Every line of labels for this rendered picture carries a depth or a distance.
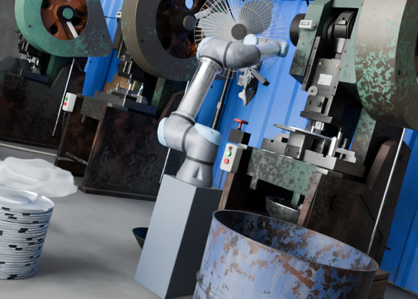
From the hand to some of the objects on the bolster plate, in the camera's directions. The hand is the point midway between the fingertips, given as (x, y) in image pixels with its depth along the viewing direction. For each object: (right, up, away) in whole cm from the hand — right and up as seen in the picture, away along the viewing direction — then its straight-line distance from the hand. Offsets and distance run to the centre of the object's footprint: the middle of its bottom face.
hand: (246, 103), depth 255 cm
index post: (+37, -27, -28) cm, 54 cm away
